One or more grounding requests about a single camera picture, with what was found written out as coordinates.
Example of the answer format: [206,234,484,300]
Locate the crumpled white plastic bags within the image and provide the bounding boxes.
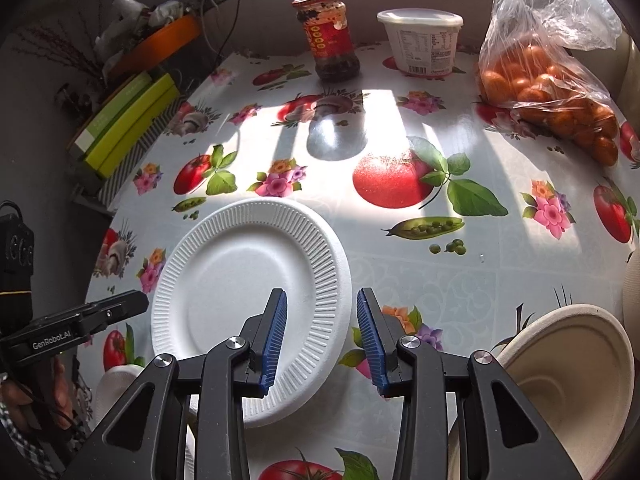
[94,0,190,62]

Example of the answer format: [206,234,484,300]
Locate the left hand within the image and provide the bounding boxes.
[0,356,76,434]

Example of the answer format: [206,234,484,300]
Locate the white green flat box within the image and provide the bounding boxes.
[67,72,152,160]

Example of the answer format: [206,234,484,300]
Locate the floral fruit print tablecloth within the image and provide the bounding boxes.
[79,44,639,479]

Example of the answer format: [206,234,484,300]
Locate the black white striped box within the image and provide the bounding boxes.
[98,96,186,209]

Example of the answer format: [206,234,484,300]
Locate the red label sauce jar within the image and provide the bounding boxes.
[292,0,360,82]

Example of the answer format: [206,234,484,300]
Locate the beige paper bowl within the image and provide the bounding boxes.
[622,249,640,358]
[447,302,637,480]

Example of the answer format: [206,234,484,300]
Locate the white plastic tub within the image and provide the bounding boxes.
[376,8,463,78]

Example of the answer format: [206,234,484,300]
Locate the white foam plate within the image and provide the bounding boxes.
[93,364,143,426]
[151,198,352,427]

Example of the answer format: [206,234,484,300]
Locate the lime green flat box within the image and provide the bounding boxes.
[84,72,180,179]

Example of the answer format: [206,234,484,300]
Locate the plastic bag of oranges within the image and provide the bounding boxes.
[478,0,622,167]

